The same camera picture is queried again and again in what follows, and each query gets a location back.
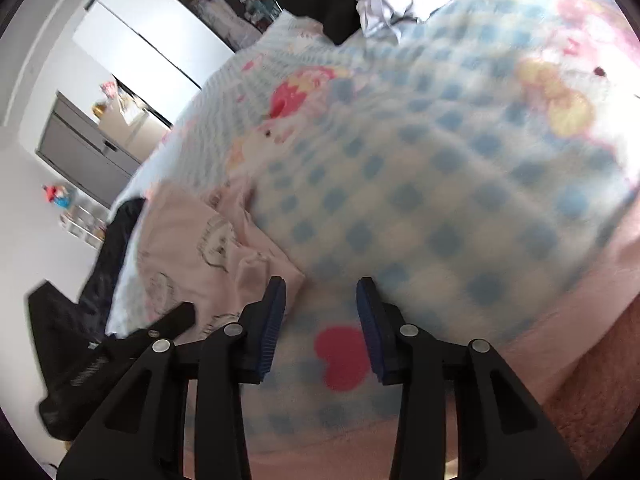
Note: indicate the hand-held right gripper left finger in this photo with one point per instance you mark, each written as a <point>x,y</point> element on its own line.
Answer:
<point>272,330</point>

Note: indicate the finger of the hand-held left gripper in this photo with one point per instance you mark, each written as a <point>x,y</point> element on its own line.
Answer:
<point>175,319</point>

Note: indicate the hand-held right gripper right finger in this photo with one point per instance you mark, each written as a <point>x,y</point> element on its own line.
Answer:
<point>367,330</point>

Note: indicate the pink printed pajama pants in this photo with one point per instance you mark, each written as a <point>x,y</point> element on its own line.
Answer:
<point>190,260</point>

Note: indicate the black garment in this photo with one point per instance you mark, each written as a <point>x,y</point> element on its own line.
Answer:
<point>107,270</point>

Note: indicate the white small shelf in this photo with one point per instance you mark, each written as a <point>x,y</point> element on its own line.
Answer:
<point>82,225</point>

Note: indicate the blue checked printed blanket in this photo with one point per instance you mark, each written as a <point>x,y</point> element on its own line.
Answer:
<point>425,185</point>

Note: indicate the grey cabinet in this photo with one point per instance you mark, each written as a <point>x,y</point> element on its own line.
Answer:
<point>80,155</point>

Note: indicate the gold jar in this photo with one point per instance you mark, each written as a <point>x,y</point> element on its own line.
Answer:
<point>101,110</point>

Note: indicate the white wardrobe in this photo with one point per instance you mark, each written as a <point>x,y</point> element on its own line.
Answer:
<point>150,35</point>

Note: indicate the black cloth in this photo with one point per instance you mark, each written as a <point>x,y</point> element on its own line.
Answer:
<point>340,5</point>

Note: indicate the red and blue wall toy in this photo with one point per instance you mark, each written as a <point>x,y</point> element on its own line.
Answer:
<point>59,196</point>

